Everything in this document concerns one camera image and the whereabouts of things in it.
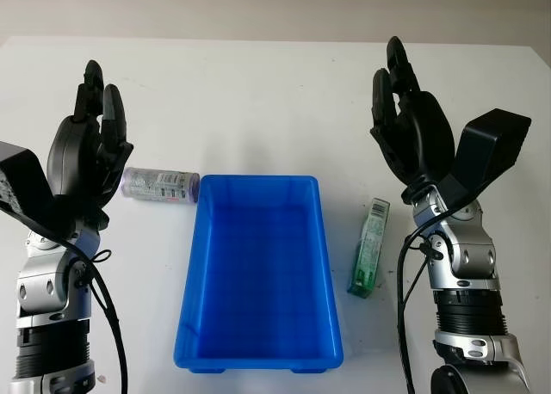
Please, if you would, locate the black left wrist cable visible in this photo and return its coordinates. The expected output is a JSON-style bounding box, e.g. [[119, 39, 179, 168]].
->
[[0, 202, 131, 394]]

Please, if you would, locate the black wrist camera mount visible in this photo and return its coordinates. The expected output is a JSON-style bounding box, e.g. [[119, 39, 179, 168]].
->
[[437, 108, 532, 206], [0, 140, 77, 243]]

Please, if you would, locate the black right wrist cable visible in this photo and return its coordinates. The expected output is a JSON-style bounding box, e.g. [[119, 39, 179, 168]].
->
[[395, 212, 453, 394]]

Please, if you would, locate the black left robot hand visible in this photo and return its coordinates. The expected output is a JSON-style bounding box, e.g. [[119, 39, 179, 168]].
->
[[46, 59, 135, 232]]

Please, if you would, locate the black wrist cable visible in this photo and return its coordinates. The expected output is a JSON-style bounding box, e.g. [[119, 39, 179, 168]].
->
[[395, 212, 453, 394], [0, 202, 131, 394]]

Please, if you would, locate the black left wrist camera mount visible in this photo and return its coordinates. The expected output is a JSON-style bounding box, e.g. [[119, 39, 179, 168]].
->
[[0, 140, 77, 243]]

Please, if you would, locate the green rectangular box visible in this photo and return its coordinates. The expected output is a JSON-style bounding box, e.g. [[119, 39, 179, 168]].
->
[[347, 197, 392, 299]]

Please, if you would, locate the clear purple-capped bottle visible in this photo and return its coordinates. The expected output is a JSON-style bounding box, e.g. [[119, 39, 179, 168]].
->
[[121, 167, 201, 205]]

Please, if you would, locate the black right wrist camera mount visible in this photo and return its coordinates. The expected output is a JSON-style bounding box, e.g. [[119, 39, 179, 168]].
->
[[437, 108, 532, 206]]

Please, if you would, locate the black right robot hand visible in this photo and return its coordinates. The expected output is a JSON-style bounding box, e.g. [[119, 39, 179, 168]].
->
[[369, 35, 456, 202]]

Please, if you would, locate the blue plastic tray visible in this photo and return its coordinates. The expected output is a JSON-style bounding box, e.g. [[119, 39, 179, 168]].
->
[[172, 174, 345, 375]]

